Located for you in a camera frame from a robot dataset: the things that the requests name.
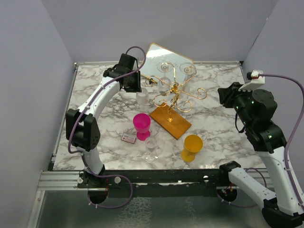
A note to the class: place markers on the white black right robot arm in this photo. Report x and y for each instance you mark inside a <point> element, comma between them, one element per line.
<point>281,208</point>

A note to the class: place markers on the clear round wine glass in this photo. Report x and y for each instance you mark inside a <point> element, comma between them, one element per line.
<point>164,82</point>

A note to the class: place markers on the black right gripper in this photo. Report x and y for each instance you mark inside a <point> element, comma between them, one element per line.
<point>227,94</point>

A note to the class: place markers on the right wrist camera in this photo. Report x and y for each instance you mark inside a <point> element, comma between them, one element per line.
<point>256,80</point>

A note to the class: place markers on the black mounting rail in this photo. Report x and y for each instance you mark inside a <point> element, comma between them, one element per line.
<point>156,183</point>

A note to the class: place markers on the wooden rack base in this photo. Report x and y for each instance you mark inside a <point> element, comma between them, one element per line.
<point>170,120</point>

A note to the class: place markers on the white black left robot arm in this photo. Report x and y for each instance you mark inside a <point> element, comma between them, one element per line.
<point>82,131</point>

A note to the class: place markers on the hanging clear glass on rack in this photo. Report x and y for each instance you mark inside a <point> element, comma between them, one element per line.
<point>189,70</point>

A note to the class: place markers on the pink plastic goblet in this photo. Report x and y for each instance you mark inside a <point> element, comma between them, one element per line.
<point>142,123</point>

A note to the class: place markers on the yellow plastic goblet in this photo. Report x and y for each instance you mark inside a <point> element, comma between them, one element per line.
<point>192,145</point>

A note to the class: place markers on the small red white box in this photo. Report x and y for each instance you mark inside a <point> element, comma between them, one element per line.
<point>129,138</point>

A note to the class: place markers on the gold framed whiteboard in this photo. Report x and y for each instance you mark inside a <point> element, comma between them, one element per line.
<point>156,54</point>

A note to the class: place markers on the gold wire wine glass rack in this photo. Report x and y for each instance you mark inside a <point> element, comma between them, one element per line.
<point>177,89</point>

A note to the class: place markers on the small clear stemmed glass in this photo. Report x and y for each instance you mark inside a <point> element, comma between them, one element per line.
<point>151,144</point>

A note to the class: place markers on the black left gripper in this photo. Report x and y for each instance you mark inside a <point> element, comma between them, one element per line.
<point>137,87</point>

